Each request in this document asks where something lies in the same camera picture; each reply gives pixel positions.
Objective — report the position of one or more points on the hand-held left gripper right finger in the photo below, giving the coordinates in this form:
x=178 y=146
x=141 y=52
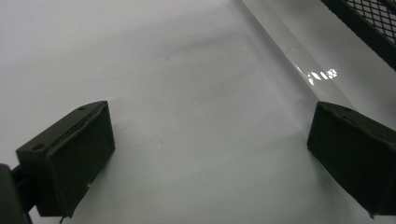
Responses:
x=351 y=149

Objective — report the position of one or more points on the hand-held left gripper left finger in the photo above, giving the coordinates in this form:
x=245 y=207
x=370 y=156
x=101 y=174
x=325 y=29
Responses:
x=74 y=155

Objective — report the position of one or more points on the clear acrylic strip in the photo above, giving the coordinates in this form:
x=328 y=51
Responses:
x=299 y=59

